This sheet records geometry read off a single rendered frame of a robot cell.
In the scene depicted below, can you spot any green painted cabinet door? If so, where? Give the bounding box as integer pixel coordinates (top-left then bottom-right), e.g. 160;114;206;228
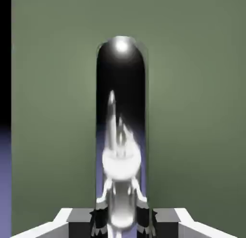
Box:
11;0;246;238

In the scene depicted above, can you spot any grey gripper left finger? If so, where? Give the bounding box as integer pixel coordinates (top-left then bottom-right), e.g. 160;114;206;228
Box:
10;207;97;238

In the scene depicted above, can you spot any curved shiny metal handle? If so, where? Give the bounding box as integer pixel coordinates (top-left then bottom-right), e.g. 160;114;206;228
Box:
89;35;157;238

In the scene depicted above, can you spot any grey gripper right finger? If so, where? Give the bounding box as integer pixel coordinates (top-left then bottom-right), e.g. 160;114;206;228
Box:
151;207;239;238

